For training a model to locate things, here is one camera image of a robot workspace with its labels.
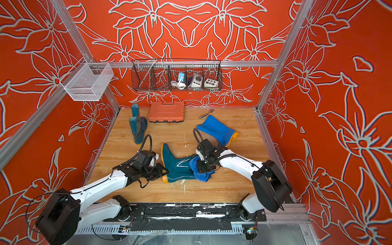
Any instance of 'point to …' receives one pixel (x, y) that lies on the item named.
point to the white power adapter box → (197, 81)
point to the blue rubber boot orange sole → (223, 134)
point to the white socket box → (209, 82)
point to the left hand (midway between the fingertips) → (168, 172)
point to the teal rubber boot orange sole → (138, 124)
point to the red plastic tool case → (159, 112)
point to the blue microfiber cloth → (193, 165)
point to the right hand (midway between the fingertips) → (194, 170)
